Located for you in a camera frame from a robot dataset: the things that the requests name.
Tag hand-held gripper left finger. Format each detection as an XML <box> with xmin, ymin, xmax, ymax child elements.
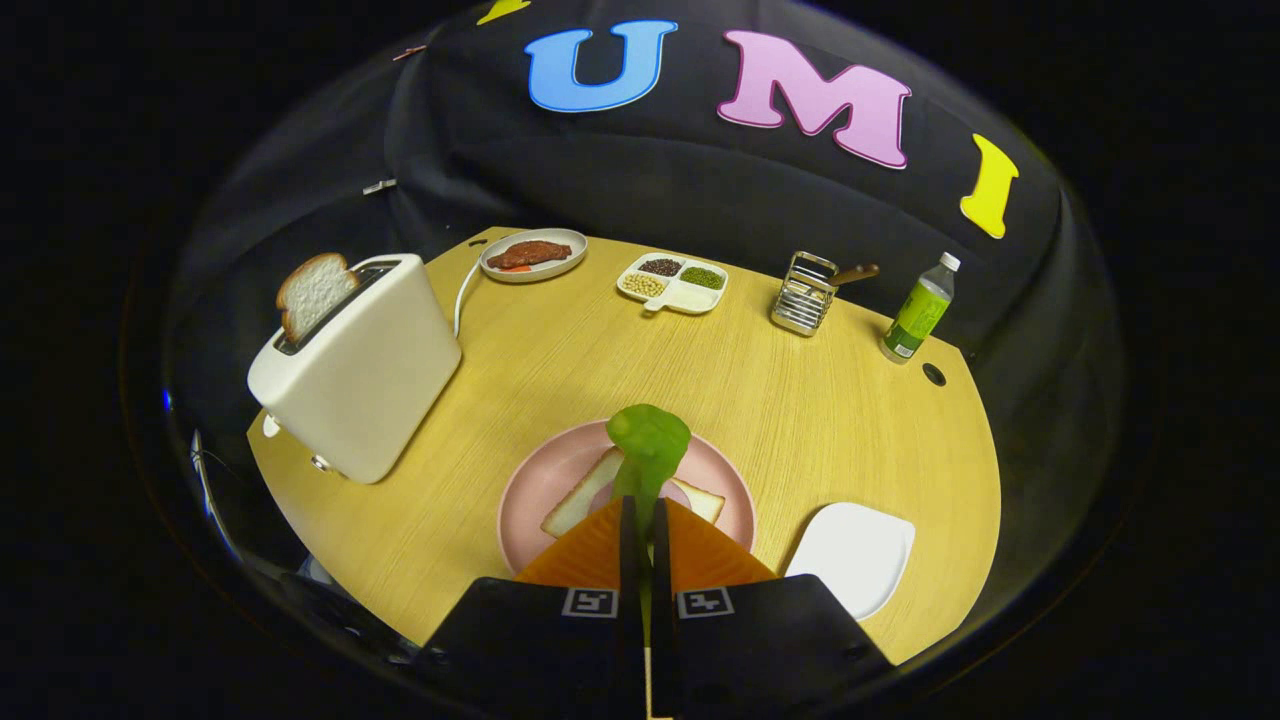
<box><xmin>415</xmin><ymin>495</ymin><xmax>646</xmax><ymax>720</ymax></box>

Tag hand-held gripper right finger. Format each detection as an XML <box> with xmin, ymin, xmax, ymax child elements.
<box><xmin>650</xmin><ymin>495</ymin><xmax>894</xmax><ymax>720</ymax></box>

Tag green lettuce leaf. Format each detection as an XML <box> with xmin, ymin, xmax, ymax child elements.
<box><xmin>606</xmin><ymin>403</ymin><xmax>693</xmax><ymax>641</ymax></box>

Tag toasted bread slice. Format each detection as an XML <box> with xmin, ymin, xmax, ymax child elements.
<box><xmin>276</xmin><ymin>252</ymin><xmax>361</xmax><ymax>344</ymax></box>

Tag white bread slice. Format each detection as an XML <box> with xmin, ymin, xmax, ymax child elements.
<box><xmin>541</xmin><ymin>445</ymin><xmax>727</xmax><ymax>539</ymax></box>

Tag pink round plate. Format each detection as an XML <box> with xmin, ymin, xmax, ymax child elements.
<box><xmin>497</xmin><ymin>419</ymin><xmax>758</xmax><ymax>576</ymax></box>

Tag white square plate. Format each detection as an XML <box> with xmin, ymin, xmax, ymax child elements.
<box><xmin>785</xmin><ymin>502</ymin><xmax>917</xmax><ymax>622</ymax></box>

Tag white divided bean dish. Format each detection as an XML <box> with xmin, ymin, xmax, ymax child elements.
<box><xmin>616</xmin><ymin>253</ymin><xmax>729</xmax><ymax>316</ymax></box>

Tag white toaster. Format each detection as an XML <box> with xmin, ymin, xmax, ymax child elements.
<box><xmin>247</xmin><ymin>253</ymin><xmax>463</xmax><ymax>485</ymax></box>

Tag brown meat steak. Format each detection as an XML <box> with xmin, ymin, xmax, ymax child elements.
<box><xmin>487</xmin><ymin>240</ymin><xmax>574</xmax><ymax>271</ymax></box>

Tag beige round plate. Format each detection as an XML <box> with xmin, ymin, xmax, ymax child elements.
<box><xmin>479</xmin><ymin>228</ymin><xmax>589</xmax><ymax>284</ymax></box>

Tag green drink bottle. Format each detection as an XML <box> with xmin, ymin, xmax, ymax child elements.
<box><xmin>880</xmin><ymin>252</ymin><xmax>962</xmax><ymax>365</ymax></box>

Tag black backdrop cloth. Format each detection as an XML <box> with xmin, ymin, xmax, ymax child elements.
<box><xmin>165</xmin><ymin>0</ymin><xmax>1126</xmax><ymax>601</ymax></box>

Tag metal wire utensil holder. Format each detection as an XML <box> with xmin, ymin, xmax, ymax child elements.
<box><xmin>769</xmin><ymin>251</ymin><xmax>839</xmax><ymax>337</ymax></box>

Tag white toaster power cable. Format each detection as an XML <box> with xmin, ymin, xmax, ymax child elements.
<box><xmin>453</xmin><ymin>258</ymin><xmax>486</xmax><ymax>339</ymax></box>

